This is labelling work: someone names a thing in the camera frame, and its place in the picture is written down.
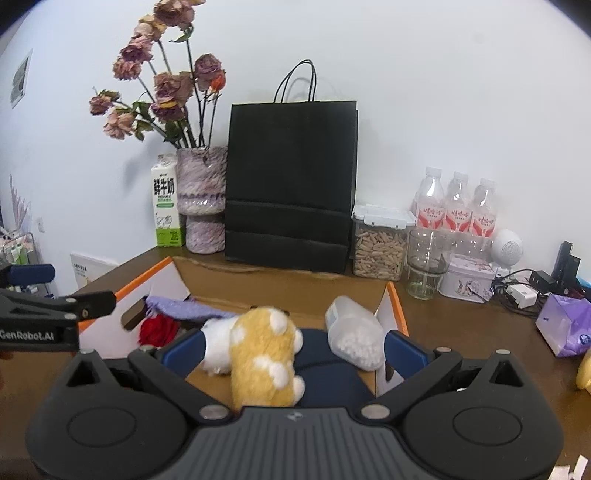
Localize white green milk carton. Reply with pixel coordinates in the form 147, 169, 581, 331
151, 154, 186, 247

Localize red label water bottle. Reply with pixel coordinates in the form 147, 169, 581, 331
471, 178, 498, 238
412, 166, 446, 232
443, 172, 472, 236

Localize white yellow plush hamster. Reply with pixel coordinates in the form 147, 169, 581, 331
198, 307, 305, 411

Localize purple tissue pack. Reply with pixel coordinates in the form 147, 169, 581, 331
536, 293, 591, 358

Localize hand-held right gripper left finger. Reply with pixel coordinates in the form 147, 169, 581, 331
55, 330, 238, 426

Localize white paper scraps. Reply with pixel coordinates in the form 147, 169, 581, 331
551, 455, 591, 480

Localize red cardboard box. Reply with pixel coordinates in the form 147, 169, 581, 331
76, 256, 409, 398

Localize brown wooden desk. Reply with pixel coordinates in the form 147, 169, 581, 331
0, 244, 591, 480

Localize metal wire rack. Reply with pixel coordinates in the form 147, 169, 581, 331
0, 231, 51, 296

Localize navy blue soft pouch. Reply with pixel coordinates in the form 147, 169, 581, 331
291, 327, 377, 409

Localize clear glass cup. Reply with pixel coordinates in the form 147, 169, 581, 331
406, 228, 455, 301

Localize white power adapter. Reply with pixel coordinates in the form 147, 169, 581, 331
505, 284, 539, 308

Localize white round speaker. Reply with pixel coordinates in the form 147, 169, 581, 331
489, 228, 524, 271

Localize red artificial rose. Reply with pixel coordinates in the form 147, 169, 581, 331
137, 314, 181, 347

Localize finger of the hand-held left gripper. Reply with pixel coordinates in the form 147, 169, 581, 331
0, 263, 56, 287
0, 290, 117, 324

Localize dried pink rose bouquet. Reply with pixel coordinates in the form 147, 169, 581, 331
89, 0, 227, 149

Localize purple knitted pouch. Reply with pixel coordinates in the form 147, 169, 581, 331
145, 295, 238, 324

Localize black power cable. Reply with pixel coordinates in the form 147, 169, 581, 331
492, 268, 557, 319

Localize black paper bag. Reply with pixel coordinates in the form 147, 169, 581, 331
224, 60, 358, 275

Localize clear container of nuts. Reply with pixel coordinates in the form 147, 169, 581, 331
352, 204, 416, 281

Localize translucent plastic container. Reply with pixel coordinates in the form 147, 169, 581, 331
324, 296, 385, 372

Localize purple marbled vase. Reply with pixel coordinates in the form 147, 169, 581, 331
175, 145, 229, 254

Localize black upright device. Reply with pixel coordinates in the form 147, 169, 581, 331
554, 241, 583, 294

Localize wall poster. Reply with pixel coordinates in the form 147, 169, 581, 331
10, 48, 34, 109

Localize floral print tin box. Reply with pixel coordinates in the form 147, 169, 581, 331
438, 253, 496, 303

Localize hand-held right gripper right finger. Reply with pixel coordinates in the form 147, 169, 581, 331
355, 329, 539, 426

